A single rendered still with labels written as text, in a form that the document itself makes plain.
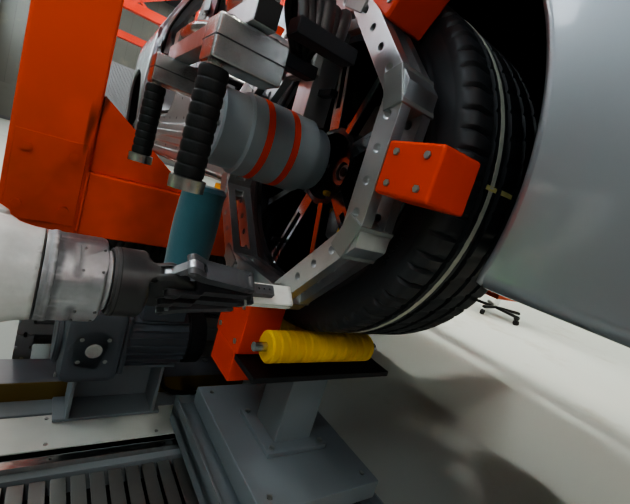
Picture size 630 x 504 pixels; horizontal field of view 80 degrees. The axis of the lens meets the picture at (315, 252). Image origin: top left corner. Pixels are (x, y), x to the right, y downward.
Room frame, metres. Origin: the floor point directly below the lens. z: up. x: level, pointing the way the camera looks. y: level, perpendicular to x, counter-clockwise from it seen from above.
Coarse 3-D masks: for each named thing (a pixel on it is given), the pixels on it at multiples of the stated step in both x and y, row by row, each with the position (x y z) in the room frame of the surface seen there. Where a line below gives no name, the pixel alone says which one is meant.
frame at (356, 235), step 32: (352, 0) 0.65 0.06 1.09; (352, 32) 0.72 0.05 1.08; (384, 32) 0.57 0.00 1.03; (384, 64) 0.55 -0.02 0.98; (416, 64) 0.56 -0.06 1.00; (384, 96) 0.53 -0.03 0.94; (416, 96) 0.52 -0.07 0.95; (384, 128) 0.52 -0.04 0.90; (416, 128) 0.53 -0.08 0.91; (384, 160) 0.50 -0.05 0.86; (224, 224) 0.87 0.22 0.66; (352, 224) 0.51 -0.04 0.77; (384, 224) 0.53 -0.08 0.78; (224, 256) 0.82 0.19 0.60; (256, 256) 0.82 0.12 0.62; (320, 256) 0.56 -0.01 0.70; (352, 256) 0.52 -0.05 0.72; (320, 288) 0.60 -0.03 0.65
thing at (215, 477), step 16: (176, 400) 0.92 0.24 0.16; (192, 400) 0.96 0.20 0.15; (176, 416) 0.90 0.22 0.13; (192, 416) 0.90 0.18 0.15; (176, 432) 0.88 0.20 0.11; (192, 432) 0.81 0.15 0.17; (192, 448) 0.79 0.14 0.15; (208, 448) 0.81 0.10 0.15; (192, 464) 0.77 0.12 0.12; (208, 464) 0.76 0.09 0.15; (192, 480) 0.75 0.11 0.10; (208, 480) 0.70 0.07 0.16; (224, 480) 0.73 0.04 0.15; (208, 496) 0.69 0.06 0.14; (224, 496) 0.69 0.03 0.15
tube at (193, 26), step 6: (192, 24) 0.68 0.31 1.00; (198, 24) 0.67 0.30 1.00; (204, 24) 0.66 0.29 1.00; (180, 30) 0.73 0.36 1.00; (186, 30) 0.70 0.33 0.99; (192, 30) 0.68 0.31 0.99; (180, 36) 0.73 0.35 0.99; (186, 36) 0.71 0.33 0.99; (174, 42) 0.76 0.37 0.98; (288, 72) 0.73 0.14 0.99; (294, 78) 0.74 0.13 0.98
